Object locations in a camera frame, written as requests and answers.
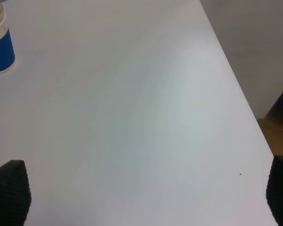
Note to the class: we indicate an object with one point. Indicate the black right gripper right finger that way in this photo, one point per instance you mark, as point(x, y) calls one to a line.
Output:
point(274, 189)

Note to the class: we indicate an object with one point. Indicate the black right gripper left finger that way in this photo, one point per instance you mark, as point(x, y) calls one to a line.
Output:
point(15, 194)

